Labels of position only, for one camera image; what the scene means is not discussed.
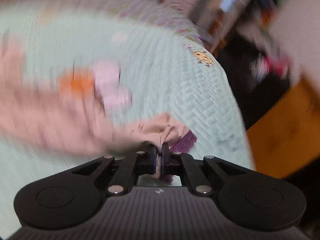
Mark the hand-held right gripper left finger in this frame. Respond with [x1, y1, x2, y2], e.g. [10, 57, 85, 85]
[72, 145, 157, 196]

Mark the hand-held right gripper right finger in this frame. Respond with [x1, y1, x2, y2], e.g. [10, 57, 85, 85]
[162, 143, 247, 195]

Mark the pink printed pajama top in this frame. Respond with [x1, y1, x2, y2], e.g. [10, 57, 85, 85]
[0, 75, 198, 187]

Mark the green quilted bee bedspread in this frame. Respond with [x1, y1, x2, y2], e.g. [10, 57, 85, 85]
[0, 0, 255, 233]

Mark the black chair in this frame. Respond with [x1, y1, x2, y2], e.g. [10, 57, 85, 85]
[217, 30, 300, 130]

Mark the yellow wooden desk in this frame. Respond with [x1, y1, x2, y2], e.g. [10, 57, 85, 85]
[246, 76, 320, 179]

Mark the clear plastic packet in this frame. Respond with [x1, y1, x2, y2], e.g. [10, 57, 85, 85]
[250, 52, 293, 80]

